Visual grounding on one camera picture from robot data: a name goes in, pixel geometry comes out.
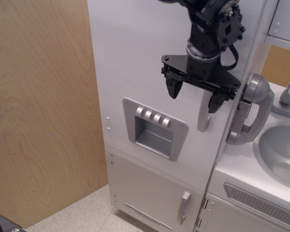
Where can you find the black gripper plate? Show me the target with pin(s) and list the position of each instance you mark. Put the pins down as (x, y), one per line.
(207, 75)

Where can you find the silver door handle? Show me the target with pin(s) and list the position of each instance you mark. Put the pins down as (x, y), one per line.
(183, 204)
(204, 117)

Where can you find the white fridge door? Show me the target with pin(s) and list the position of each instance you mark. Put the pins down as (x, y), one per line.
(129, 38)

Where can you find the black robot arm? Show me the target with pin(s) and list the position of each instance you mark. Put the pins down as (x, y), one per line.
(215, 27)

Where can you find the silver ice dispenser panel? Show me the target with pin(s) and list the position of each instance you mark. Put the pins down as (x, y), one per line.
(153, 130)

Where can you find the grey toy telephone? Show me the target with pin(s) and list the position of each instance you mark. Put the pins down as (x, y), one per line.
(252, 112)

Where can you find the silver toy faucet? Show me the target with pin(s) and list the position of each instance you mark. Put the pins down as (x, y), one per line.
(281, 104)

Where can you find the silver toy sink basin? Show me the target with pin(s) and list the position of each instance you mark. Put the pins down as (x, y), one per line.
(272, 151)

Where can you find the brass door hinge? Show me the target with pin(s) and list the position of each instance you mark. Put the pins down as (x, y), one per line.
(205, 202)

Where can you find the white toy kitchen cabinet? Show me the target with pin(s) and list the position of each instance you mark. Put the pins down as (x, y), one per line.
(238, 165)

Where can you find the white upper cupboard door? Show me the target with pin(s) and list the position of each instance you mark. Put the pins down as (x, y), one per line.
(280, 26)

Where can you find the white lower freezer door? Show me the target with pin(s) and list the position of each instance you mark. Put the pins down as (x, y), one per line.
(148, 194)

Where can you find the grey oven vent panel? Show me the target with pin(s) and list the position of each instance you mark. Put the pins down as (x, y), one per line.
(257, 203)

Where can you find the dark base plate corner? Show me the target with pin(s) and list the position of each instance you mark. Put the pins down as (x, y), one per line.
(8, 226)

